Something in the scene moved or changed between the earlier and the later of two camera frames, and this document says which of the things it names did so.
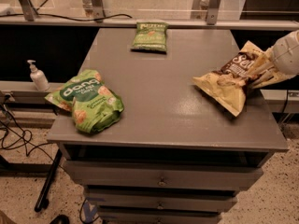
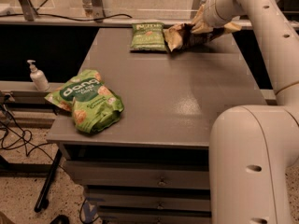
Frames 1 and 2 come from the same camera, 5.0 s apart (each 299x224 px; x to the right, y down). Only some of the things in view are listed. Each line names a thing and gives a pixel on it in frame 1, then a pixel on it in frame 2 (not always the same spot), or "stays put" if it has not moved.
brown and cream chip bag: [229, 85] -> [180, 36]
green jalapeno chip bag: [150, 36] stays put
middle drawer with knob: [163, 202] stays put
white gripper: [286, 54] -> [210, 17]
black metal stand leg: [43, 201] stays put
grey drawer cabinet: [178, 154] stays put
